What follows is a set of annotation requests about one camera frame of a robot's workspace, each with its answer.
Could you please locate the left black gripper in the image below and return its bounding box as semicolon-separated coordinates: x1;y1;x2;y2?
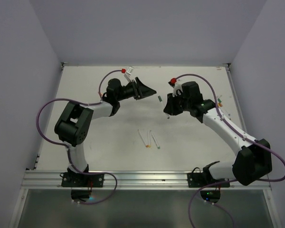
116;77;156;102

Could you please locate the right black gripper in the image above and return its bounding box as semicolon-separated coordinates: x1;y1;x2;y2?
164;90;191;115

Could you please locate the teal marker pen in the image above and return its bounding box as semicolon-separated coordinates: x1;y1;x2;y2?
158;95;170;119

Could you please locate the green marker pen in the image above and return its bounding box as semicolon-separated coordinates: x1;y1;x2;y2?
150;131;161;149

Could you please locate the yellow marker pen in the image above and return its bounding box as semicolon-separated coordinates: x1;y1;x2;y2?
147;130;152;148

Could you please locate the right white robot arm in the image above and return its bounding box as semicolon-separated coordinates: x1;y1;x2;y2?
163;78;272;187

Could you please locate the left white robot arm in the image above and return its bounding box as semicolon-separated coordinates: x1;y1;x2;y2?
54;77;157;187

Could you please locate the blue capped marker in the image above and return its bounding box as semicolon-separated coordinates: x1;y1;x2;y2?
224;110;231;120

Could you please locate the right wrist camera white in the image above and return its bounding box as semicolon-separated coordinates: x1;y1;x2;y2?
168;78;182;97

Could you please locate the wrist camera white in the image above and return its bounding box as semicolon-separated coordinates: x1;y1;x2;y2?
168;78;182;97
124;66;134;82

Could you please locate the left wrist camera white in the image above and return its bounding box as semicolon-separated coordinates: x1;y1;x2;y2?
124;66;134;82

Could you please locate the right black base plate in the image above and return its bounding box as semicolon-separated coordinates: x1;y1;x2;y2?
187;163;230;204

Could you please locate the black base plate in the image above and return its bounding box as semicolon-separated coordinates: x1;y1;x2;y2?
187;163;230;204
59;171;104;202

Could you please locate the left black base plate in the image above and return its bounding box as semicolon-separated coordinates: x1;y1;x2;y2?
59;171;104;202

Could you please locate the aluminium mounting rail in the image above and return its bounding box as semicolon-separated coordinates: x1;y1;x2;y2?
21;170;271;190

